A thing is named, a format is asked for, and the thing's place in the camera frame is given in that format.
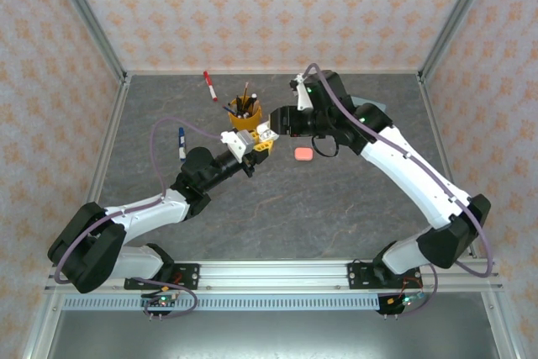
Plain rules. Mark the white earbuds charging case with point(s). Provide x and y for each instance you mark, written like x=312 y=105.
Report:
x=265 y=135

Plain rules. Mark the pink eraser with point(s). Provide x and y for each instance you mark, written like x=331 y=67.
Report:
x=303 y=154

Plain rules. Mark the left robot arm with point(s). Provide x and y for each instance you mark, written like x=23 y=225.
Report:
x=151 y=216

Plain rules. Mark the yellow metal pen cup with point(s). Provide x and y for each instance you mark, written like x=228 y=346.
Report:
x=246 y=121

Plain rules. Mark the black marker white cap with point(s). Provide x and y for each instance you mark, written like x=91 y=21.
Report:
x=254 y=100

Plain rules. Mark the teal and white stapler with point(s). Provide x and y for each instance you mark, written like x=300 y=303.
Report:
x=365 y=101

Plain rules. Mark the yellow and black pencil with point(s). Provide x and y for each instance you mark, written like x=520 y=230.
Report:
x=246 y=91

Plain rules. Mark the blue whiteboard marker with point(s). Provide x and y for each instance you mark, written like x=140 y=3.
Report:
x=181 y=140

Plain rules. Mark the red whiteboard marker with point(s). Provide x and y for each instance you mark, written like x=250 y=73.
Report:
x=209 y=86

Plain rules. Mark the small circuit board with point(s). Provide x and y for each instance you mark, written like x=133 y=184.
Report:
x=405 y=301
x=161 y=301

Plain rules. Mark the grey metal panel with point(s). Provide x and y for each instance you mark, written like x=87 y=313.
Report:
x=273 y=336

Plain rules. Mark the aluminium table edge rail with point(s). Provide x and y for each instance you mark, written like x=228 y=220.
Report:
x=231 y=72
x=103 y=157
x=446 y=165

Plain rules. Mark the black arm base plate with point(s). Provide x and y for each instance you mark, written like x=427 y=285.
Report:
x=357 y=275
x=189 y=275

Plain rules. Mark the aluminium mounting rail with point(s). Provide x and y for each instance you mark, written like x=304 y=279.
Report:
x=273 y=277

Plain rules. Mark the aluminium frame post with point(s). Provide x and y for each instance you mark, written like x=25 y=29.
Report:
x=457 y=18
x=88 y=18

